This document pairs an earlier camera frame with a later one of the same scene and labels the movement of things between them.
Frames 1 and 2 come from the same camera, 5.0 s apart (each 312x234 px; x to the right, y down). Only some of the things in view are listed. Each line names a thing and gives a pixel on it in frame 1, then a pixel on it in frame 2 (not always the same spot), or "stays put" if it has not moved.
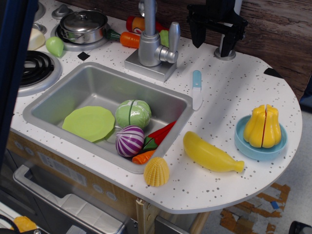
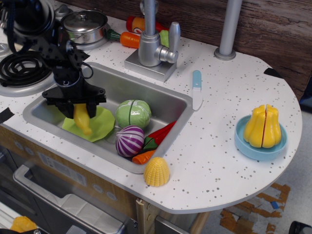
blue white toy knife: x=197 y=92 stays put
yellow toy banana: x=210 y=157 -> x=82 y=117
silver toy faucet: x=151 y=59 stays put
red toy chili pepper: x=155 y=137 stays put
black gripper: x=218 y=13 -> x=71 y=88
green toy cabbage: x=132 y=112 stays put
